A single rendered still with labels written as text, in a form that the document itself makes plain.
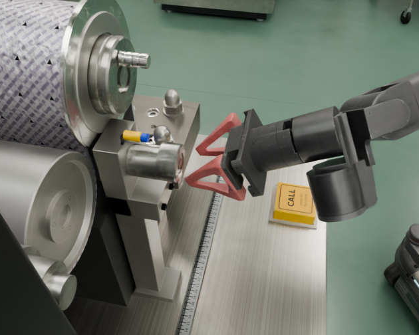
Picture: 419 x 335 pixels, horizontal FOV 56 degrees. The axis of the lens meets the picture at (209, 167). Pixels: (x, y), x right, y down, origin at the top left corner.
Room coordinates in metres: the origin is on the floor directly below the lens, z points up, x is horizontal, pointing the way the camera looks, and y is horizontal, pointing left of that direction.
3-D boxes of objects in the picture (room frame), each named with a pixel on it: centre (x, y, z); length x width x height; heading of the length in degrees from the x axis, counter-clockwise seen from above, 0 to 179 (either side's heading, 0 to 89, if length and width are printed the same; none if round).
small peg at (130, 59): (0.32, 0.07, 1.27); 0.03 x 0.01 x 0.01; 78
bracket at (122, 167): (0.29, 0.08, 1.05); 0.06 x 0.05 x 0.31; 78
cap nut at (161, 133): (0.46, 0.07, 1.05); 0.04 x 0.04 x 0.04
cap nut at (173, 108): (0.55, 0.06, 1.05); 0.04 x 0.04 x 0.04
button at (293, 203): (0.44, -0.15, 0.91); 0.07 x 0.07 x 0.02; 78
